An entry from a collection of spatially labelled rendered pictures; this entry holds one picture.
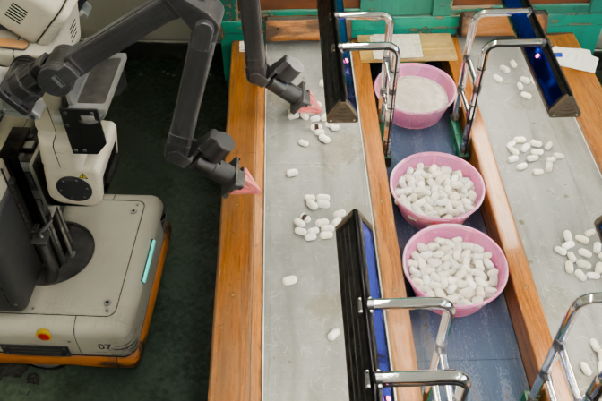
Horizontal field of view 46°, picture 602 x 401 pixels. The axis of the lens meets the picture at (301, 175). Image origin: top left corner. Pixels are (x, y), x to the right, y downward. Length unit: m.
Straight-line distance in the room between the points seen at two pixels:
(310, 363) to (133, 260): 1.00
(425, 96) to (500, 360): 0.94
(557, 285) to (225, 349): 0.85
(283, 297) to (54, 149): 0.76
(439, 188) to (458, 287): 0.34
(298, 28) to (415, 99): 0.48
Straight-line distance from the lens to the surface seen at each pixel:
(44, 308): 2.49
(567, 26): 2.75
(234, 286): 1.80
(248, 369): 1.68
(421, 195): 2.06
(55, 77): 1.69
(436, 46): 2.55
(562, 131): 2.35
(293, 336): 1.74
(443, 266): 1.89
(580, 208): 2.13
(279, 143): 2.18
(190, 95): 1.65
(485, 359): 1.84
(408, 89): 2.41
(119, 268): 2.52
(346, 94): 1.78
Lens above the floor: 2.22
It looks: 45 degrees down
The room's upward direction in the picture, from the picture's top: 1 degrees counter-clockwise
